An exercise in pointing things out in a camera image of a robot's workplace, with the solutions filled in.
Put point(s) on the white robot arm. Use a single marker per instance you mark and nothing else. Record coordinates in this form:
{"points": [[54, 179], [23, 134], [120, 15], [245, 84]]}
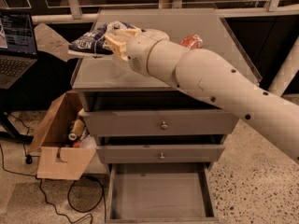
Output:
{"points": [[206, 76]]}

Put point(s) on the blue chip bag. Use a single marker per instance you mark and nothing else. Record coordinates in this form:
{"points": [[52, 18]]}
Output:
{"points": [[94, 42]]}

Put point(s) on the grey drawer cabinet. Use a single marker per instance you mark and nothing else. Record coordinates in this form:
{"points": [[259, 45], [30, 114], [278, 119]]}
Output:
{"points": [[108, 84]]}

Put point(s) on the black laptop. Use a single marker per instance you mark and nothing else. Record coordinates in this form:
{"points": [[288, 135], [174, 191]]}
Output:
{"points": [[18, 50]]}

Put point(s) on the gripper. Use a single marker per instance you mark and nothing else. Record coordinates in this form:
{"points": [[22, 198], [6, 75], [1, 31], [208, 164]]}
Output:
{"points": [[139, 51]]}

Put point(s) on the brown cardboard box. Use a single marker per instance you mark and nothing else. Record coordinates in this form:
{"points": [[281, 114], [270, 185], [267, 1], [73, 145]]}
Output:
{"points": [[57, 161]]}

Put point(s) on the red soda can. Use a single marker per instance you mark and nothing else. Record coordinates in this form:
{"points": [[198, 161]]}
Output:
{"points": [[192, 42]]}

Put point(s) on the yellow bottle in box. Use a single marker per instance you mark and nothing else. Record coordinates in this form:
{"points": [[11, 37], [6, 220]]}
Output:
{"points": [[76, 130]]}

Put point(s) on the grey top drawer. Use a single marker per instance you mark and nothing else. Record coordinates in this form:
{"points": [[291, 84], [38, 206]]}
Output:
{"points": [[159, 122]]}

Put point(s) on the white diagonal pipe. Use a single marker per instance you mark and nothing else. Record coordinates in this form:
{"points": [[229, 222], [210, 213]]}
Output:
{"points": [[287, 71]]}

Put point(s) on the grey drawer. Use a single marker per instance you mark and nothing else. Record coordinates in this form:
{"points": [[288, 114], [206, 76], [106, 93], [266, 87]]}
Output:
{"points": [[159, 122], [159, 153], [164, 193]]}

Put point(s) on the grey bottom drawer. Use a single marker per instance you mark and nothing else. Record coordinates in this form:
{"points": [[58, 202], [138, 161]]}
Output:
{"points": [[164, 193]]}

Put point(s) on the grey middle drawer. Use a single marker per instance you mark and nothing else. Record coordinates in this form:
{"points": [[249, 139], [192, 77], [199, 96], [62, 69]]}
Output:
{"points": [[159, 153]]}

